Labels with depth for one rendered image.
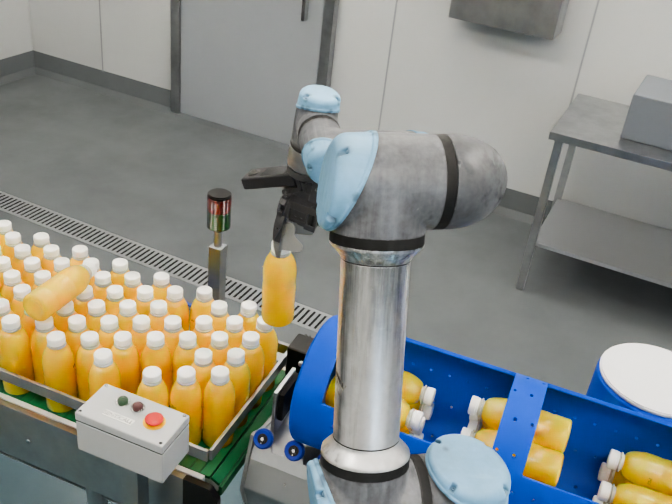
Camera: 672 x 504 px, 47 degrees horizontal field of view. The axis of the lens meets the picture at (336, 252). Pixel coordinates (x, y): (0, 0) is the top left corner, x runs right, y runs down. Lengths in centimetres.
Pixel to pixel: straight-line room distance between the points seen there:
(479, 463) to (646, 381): 105
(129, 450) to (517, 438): 74
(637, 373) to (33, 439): 146
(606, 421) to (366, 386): 88
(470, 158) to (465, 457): 40
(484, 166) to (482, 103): 398
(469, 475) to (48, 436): 116
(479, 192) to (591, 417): 92
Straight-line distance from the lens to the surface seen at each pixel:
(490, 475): 107
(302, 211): 146
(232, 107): 566
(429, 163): 90
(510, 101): 485
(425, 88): 500
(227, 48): 556
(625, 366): 209
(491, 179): 94
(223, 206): 205
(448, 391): 180
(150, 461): 160
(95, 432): 164
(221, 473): 178
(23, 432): 201
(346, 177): 87
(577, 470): 181
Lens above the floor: 220
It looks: 31 degrees down
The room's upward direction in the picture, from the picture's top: 7 degrees clockwise
